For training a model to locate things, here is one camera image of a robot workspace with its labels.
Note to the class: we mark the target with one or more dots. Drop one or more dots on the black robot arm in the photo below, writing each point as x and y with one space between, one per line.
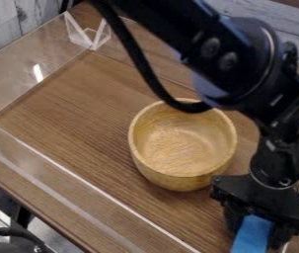
246 70

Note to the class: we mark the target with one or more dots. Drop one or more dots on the black metal stand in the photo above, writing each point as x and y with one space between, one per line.
16 238

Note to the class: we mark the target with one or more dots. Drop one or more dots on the blue block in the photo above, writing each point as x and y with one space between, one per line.
253 235

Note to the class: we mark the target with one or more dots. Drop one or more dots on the clear acrylic tray wall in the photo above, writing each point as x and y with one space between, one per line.
69 100

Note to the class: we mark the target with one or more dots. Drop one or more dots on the wooden brown bowl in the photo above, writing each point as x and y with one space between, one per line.
182 149

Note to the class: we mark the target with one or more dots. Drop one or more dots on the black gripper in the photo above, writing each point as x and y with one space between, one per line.
242 197

